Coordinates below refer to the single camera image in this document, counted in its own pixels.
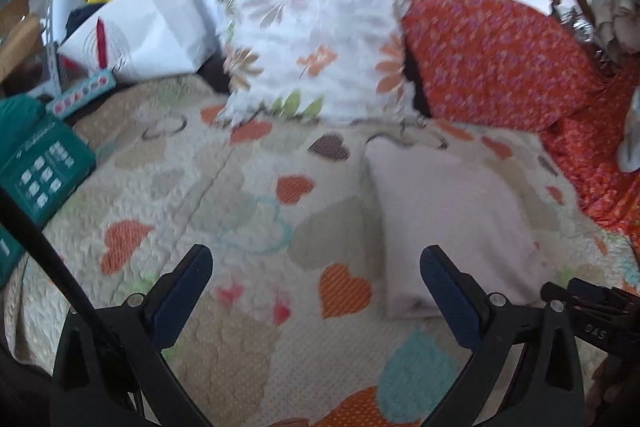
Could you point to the white fluffy cloth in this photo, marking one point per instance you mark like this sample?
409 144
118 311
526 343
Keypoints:
617 12

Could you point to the white paper bag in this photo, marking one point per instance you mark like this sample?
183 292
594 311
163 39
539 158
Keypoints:
145 27

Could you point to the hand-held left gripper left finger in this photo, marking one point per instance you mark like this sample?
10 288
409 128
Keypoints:
180 292

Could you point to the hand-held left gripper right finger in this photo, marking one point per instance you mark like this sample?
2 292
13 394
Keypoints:
450 302

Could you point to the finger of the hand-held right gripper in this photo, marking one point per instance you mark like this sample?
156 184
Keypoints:
590 294

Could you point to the grey white cloth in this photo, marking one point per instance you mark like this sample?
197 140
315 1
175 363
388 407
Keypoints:
631 132

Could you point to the teal box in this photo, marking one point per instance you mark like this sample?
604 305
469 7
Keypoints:
40 162

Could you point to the teal strip with pink dots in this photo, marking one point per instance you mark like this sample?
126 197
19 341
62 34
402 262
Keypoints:
82 93

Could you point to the heart print quilt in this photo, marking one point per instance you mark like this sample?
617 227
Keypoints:
225 187

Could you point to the red floral cushion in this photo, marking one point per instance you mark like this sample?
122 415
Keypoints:
490 62

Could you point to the pale pink small garment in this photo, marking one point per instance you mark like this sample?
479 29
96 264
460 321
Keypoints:
450 217

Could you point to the white floral pillow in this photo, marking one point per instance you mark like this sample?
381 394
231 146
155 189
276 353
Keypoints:
320 52

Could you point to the red floral blanket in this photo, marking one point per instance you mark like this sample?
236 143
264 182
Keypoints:
600 167

